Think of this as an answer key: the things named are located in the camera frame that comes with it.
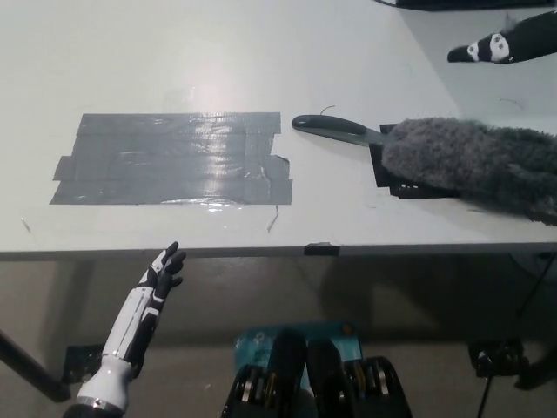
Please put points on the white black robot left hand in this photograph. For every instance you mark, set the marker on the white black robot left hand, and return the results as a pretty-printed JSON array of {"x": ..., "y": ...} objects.
[{"x": 139, "y": 318}]

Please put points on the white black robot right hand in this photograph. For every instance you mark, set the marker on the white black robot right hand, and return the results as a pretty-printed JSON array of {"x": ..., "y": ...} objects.
[{"x": 513, "y": 43}]

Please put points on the black table leg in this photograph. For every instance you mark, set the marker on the black table leg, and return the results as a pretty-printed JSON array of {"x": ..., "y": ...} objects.
[{"x": 30, "y": 370}]

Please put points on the black tape square patch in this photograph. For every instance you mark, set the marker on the black tape square patch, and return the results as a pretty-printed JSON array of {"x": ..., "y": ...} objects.
[{"x": 383, "y": 174}]

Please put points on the small black tape strip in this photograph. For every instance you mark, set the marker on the small black tape strip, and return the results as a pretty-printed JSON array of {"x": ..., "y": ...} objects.
[{"x": 322, "y": 249}]

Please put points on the thin black table brace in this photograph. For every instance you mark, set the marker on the thin black table brace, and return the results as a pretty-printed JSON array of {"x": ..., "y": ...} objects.
[{"x": 534, "y": 283}]

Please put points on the grey duct tape patch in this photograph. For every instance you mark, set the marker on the grey duct tape patch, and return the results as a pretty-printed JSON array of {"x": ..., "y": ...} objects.
[{"x": 165, "y": 163}]

